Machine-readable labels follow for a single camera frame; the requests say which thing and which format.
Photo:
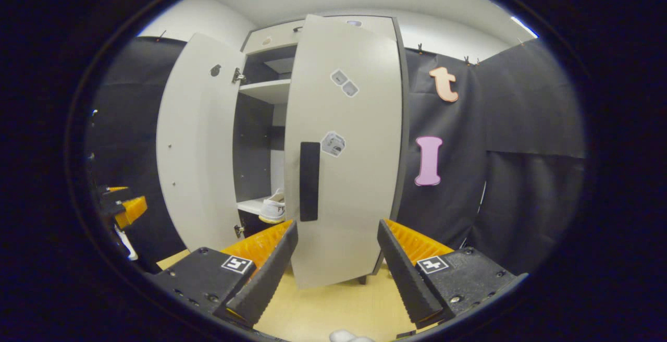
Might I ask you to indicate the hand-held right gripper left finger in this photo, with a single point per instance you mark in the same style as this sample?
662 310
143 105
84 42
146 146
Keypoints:
266 284

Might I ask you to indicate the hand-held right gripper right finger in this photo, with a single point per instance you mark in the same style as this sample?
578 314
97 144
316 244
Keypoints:
409 284

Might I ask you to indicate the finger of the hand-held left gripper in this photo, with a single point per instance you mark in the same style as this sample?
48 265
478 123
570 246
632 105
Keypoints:
117 189
130 211

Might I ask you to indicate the white canvas shoe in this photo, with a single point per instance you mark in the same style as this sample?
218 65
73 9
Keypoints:
272 209

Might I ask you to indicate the grey cabinet door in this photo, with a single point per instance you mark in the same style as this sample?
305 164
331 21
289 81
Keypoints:
359 175
198 144

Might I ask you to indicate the grey shoe cabinet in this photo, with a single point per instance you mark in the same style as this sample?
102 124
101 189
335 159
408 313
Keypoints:
252 138

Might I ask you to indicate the grey cabinet shelf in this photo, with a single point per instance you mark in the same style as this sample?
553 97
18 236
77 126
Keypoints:
266 92
250 205

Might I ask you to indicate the beige cabinet drawer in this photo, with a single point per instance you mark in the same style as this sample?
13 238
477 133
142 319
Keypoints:
281 34

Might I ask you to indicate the black backdrop cloth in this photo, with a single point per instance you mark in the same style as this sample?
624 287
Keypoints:
521 175

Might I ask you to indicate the ceiling light panel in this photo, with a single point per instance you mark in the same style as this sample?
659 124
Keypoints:
523 26

